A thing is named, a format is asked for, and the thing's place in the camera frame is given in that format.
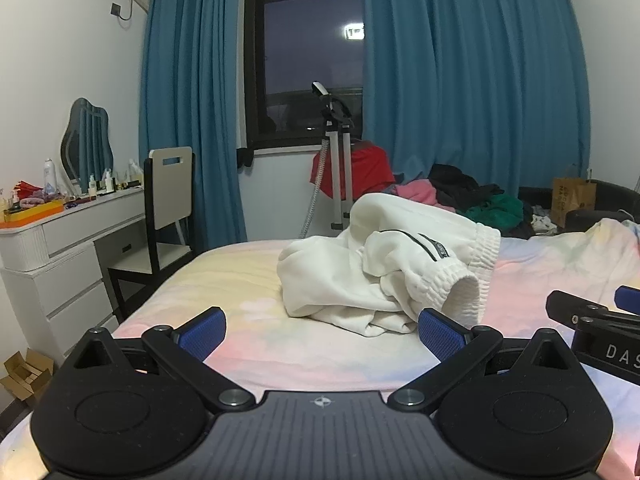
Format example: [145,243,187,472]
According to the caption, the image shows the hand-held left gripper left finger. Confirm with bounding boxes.
[62,306,257,413]

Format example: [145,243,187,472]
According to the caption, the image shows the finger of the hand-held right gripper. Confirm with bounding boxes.
[546,290,640,332]
[615,285,640,314]

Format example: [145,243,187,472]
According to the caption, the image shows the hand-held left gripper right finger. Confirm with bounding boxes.
[387,307,586,415]

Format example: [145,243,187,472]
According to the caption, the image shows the white pants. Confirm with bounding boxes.
[276,192,502,337]

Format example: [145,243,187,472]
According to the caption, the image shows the pastel bed sheet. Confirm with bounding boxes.
[0,217,640,480]

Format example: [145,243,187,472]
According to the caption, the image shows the black sofa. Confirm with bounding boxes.
[517,179,637,235]

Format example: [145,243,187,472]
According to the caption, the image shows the brown paper bag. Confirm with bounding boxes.
[551,176,597,228]

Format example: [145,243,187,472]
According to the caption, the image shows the green cloth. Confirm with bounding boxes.
[460,194,524,233]

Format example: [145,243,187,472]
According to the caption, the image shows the black and white chair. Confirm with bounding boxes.
[107,146,197,321]

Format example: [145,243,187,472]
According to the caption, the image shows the black cloth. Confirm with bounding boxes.
[429,163,505,211]

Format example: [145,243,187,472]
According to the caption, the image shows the white dressing table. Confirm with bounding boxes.
[0,185,148,366]

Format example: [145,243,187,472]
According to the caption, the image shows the red cloth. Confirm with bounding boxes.
[310,142,396,198]

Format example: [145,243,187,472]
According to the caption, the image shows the cardboard box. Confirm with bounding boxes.
[0,349,56,406]

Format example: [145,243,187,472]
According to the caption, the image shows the orange tray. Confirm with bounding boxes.
[2,200,66,224]

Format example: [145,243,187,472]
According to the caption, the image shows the wavy edged mirror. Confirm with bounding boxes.
[60,97,115,183]

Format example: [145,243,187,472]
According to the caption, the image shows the dark framed window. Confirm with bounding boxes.
[243,0,366,151]

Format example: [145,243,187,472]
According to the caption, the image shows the black power cable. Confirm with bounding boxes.
[117,0,151,23]

